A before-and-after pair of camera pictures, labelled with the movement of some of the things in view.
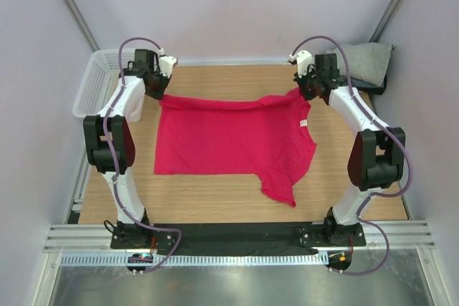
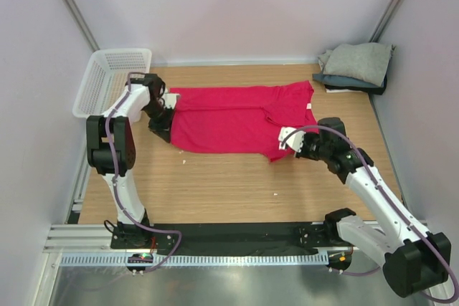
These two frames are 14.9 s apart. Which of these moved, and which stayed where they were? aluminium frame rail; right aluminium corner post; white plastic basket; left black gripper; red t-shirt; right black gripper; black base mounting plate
Moved: left black gripper; right black gripper; red t-shirt
Stayed: aluminium frame rail; black base mounting plate; right aluminium corner post; white plastic basket
